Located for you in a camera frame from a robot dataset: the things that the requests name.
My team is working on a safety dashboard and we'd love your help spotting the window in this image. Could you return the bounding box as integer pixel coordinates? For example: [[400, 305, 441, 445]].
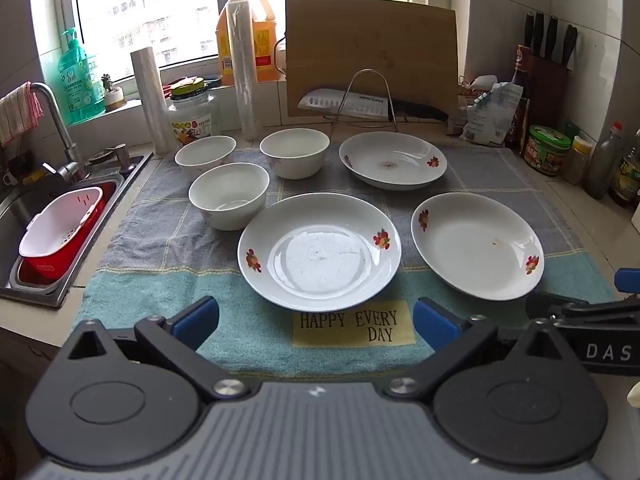
[[27, 0, 451, 86]]

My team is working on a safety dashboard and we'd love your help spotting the grey bottle with red cap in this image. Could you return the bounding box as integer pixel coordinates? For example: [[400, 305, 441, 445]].
[[586, 121, 626, 201]]

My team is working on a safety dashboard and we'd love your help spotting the pink striped cloth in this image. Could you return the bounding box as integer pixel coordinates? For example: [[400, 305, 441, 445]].
[[0, 81, 45, 148]]

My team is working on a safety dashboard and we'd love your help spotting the short cling film roll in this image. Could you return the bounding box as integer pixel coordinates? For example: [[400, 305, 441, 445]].
[[131, 46, 173, 156]]

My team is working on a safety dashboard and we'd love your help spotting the white packet with red print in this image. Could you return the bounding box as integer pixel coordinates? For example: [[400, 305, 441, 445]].
[[457, 75, 499, 111]]

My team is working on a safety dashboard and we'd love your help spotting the tall cling film roll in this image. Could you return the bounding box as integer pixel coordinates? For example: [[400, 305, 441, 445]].
[[226, 1, 266, 142]]

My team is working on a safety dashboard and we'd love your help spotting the bamboo cutting board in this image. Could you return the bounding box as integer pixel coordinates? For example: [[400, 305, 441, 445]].
[[285, 0, 460, 123]]

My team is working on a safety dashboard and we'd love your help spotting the santoku knife with black handle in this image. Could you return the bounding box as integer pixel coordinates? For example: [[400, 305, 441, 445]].
[[298, 89, 449, 123]]

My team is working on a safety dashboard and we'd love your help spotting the glass jar with green lid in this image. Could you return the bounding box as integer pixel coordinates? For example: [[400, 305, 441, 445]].
[[167, 76, 222, 150]]

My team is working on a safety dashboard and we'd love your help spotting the small spice jar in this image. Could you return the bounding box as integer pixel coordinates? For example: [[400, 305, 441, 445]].
[[564, 135, 595, 186]]

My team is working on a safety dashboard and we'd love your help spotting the white printed bag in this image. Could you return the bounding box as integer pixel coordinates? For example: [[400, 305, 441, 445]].
[[459, 81, 523, 147]]

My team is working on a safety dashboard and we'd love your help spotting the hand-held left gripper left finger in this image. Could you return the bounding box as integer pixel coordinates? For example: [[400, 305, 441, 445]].
[[64, 296, 251, 403]]

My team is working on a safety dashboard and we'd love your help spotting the white colander basket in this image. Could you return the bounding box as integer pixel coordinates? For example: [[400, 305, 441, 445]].
[[18, 186, 105, 267]]

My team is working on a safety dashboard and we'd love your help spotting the dark soy sauce bottle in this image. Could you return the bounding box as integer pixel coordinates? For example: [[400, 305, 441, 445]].
[[505, 44, 531, 148]]

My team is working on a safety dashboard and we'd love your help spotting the metal faucet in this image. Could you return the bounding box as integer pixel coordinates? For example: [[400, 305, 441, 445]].
[[30, 82, 86, 181]]

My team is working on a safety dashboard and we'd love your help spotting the white bowl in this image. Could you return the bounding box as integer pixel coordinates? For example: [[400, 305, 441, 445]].
[[174, 135, 237, 178], [259, 128, 331, 180], [188, 162, 271, 232]]

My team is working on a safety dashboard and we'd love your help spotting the grey and teal checked towel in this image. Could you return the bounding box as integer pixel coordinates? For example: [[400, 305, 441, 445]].
[[75, 145, 618, 378]]

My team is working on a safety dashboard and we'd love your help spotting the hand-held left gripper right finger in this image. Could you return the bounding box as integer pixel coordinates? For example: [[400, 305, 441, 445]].
[[384, 296, 573, 403]]

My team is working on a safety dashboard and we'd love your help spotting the metal wire rack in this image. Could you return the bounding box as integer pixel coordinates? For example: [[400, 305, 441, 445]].
[[322, 69, 407, 133]]

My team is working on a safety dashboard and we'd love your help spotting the steel sink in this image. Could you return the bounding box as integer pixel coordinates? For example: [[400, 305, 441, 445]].
[[0, 150, 155, 309]]

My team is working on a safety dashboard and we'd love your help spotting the green dish soap bottle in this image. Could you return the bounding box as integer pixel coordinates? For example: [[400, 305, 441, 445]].
[[57, 27, 107, 126]]

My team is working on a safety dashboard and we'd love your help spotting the metal sink knob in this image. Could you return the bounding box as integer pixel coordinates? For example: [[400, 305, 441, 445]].
[[89, 143, 136, 173]]

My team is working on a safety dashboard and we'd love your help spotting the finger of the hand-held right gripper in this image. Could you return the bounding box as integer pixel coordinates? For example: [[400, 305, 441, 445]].
[[615, 268, 640, 294], [525, 290, 640, 323]]

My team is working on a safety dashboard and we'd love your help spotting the white floral plate brown stain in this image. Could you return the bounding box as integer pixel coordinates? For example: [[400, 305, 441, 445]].
[[338, 131, 448, 191]]

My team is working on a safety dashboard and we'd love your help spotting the orange cooking oil bottle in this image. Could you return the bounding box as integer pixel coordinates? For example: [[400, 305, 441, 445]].
[[216, 0, 288, 86]]

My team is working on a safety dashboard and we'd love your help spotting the dark bottle with yellow label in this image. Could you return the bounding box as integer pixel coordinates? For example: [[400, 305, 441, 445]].
[[609, 130, 640, 208]]

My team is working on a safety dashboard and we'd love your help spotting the small potted plant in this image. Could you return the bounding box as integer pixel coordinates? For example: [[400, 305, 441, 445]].
[[100, 74, 127, 112]]

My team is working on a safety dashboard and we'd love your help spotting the green lidded sauce jar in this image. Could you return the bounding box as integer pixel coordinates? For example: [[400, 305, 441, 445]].
[[523, 125, 572, 177]]

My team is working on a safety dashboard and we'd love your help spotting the brown knife block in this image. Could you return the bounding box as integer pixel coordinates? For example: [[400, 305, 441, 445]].
[[520, 55, 571, 136]]

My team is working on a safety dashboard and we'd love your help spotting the red plastic basin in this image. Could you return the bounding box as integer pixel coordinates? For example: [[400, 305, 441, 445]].
[[17, 182, 118, 291]]

